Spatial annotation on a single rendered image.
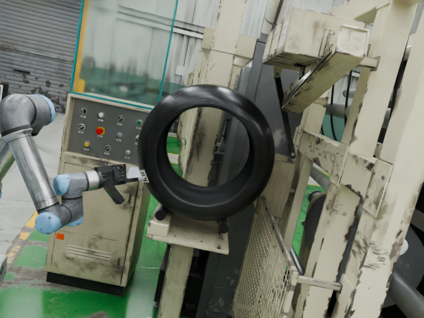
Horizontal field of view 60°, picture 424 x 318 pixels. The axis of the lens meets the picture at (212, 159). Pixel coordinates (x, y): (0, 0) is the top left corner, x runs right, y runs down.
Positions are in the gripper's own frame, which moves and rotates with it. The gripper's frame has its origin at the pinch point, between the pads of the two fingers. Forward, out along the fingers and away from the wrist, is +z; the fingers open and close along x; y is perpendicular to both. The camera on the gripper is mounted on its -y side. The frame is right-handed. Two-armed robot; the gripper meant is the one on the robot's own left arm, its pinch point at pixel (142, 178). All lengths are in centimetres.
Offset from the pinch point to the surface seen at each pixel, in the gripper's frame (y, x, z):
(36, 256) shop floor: -53, 160, -8
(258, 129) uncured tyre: 15, -36, 35
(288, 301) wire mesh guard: -40, -66, 8
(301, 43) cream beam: 39, -68, 27
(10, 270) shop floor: -56, 146, -29
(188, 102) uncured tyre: 28.8, -20.1, 13.9
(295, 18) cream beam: 47, -68, 25
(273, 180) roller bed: -9, -15, 65
